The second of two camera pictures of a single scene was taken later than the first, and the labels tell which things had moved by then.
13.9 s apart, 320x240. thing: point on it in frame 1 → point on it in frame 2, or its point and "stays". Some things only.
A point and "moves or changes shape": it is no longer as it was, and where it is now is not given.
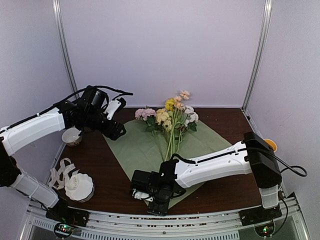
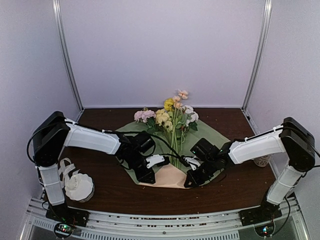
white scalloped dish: (84, 190) stays
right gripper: (161, 209) → (195, 181)
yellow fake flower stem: (169, 104) stays
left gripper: (115, 134) → (142, 178)
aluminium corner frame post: (261, 46) stays
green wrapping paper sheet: (138, 148) moves or changes shape
